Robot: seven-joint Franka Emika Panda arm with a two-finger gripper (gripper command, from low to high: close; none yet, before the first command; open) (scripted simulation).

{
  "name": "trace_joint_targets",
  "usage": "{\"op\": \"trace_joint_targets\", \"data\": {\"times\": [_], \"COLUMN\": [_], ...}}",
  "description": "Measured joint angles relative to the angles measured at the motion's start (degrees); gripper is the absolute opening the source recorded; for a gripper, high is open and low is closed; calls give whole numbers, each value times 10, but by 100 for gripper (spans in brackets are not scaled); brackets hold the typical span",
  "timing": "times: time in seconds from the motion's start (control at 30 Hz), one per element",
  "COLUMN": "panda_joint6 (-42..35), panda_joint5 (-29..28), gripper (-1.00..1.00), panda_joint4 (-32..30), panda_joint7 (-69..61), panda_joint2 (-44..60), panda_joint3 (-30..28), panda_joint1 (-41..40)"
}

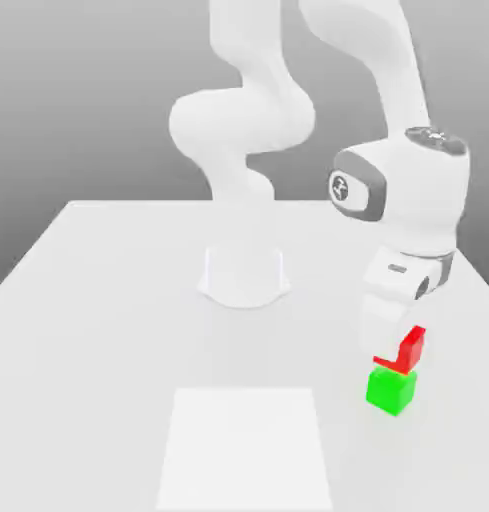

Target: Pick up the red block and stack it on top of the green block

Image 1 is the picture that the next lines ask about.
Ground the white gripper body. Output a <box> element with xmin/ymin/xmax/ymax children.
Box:
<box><xmin>359</xmin><ymin>294</ymin><xmax>410</xmax><ymax>360</ymax></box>

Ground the small red cube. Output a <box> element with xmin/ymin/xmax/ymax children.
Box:
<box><xmin>372</xmin><ymin>324</ymin><xmax>427</xmax><ymax>376</ymax></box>

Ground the small green cube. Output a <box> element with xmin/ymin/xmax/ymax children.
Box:
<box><xmin>365</xmin><ymin>367</ymin><xmax>418</xmax><ymax>418</ymax></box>

